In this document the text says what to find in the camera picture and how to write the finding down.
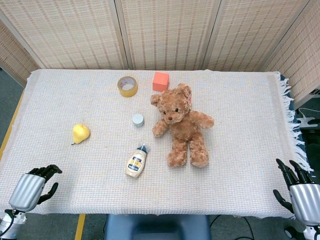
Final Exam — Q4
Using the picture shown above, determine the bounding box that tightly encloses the orange foam cube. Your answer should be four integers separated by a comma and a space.
152, 71, 170, 92

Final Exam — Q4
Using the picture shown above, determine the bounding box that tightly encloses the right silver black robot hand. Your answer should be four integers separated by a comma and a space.
272, 158, 320, 227

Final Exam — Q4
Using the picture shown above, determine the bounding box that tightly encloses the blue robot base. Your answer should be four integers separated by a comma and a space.
103, 213, 211, 240

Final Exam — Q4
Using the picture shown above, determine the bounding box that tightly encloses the mayonnaise squeeze bottle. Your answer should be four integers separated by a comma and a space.
124, 143, 148, 179

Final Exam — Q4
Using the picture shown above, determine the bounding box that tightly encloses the yellow packing tape roll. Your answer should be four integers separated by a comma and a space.
117, 75, 139, 98

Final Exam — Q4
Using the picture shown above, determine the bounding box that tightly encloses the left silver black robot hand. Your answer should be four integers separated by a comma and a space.
8, 164, 63, 212

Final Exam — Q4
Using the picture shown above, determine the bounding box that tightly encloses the brown teddy bear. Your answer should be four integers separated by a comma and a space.
150, 83, 215, 168

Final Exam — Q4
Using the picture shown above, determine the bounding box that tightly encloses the yellow pear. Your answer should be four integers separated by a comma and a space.
70, 123, 90, 146

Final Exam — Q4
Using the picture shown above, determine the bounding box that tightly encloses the white cable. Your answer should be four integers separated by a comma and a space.
294, 107, 320, 128

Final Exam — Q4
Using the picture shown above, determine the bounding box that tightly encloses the woven folding screen panel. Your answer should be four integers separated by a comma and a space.
202, 0, 311, 73
0, 17, 41, 87
0, 0, 130, 71
262, 0, 320, 110
114, 0, 222, 71

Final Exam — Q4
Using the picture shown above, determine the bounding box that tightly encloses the beige woven fringed tablecloth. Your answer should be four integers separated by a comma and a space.
0, 68, 315, 221

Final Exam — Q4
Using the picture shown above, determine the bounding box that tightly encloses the small grey round cap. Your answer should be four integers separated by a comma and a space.
132, 113, 145, 128

